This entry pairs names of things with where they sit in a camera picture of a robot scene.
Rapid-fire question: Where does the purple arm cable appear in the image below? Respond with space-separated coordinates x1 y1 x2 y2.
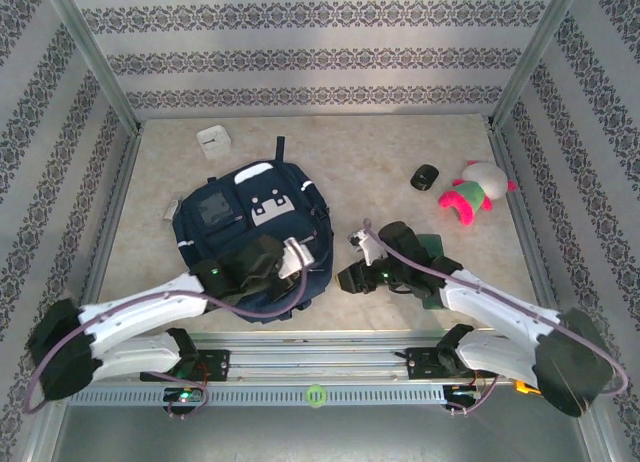
363 218 630 417
23 241 310 419

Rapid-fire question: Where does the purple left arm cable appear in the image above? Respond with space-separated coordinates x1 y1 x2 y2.
23 241 310 419

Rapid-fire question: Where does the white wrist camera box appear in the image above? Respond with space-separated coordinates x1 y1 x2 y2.
277 236 316 281
348 229 389 268

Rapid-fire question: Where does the navy blue backpack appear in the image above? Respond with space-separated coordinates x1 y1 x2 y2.
171 135 335 326

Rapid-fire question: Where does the pink green white plush toy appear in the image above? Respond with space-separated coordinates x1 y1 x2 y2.
438 160 518 227

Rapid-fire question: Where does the grey slotted cable duct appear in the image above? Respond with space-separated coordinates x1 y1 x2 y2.
67 384 447 408

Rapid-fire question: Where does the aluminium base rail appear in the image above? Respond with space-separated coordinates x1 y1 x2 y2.
47 331 589 386

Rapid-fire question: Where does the black computer mouse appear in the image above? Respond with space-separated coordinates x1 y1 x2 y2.
409 164 440 192

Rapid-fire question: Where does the white square clock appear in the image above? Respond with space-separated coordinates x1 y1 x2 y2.
195 125 234 161

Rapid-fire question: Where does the green pencil case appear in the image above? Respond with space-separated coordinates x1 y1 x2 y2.
417 233 451 313

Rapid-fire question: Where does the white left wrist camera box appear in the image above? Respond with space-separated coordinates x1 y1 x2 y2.
277 236 316 281

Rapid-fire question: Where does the aluminium frame post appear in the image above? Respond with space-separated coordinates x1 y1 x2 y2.
487 0 586 131
39 0 144 133

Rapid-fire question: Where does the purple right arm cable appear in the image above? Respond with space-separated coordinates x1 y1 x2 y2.
363 218 630 417

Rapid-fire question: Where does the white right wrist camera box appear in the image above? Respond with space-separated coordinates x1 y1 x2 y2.
348 229 389 268

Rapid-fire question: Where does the aluminium side rail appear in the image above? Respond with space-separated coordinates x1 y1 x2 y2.
487 124 571 343
67 126 146 348

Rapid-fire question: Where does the small circuit board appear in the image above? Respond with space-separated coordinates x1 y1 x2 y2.
163 386 205 404
444 384 484 402

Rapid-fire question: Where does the green tape ring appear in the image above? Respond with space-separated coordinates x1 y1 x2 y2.
305 383 329 408

